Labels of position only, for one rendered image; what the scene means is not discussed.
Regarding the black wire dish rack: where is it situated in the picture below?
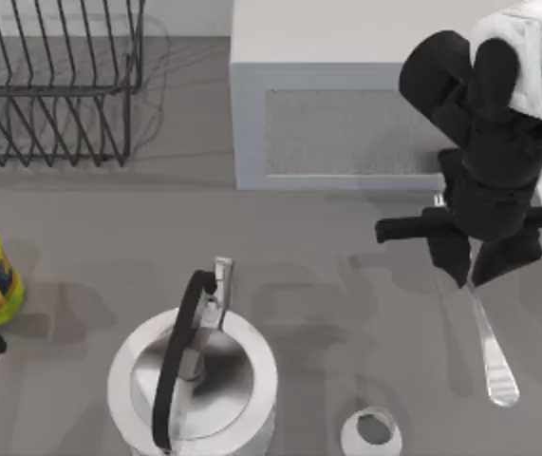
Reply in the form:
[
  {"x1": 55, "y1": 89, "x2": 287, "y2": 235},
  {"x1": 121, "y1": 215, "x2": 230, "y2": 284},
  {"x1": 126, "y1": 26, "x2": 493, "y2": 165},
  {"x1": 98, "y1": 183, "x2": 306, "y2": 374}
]
[{"x1": 0, "y1": 0, "x2": 147, "y2": 169}]

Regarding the silver metal spoon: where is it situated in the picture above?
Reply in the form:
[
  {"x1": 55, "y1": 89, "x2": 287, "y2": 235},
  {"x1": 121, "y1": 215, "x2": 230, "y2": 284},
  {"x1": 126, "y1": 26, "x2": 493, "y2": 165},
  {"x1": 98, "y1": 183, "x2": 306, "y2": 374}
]
[{"x1": 433, "y1": 192, "x2": 522, "y2": 409}]

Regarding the silver kettle with black handle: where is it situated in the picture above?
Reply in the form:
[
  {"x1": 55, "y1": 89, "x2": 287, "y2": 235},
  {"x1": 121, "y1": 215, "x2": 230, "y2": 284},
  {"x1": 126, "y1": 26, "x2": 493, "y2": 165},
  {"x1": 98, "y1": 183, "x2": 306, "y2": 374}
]
[{"x1": 106, "y1": 256, "x2": 280, "y2": 456}]

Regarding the pale grey cabinet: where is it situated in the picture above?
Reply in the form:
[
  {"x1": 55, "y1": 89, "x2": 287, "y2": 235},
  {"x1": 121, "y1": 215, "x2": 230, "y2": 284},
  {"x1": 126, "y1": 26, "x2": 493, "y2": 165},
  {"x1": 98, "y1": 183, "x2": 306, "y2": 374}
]
[{"x1": 230, "y1": 0, "x2": 483, "y2": 193}]

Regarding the small white cup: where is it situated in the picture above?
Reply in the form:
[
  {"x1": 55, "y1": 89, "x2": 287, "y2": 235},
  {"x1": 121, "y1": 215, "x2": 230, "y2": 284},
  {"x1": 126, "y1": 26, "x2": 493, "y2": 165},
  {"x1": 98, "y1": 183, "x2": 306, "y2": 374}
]
[{"x1": 340, "y1": 407, "x2": 403, "y2": 456}]

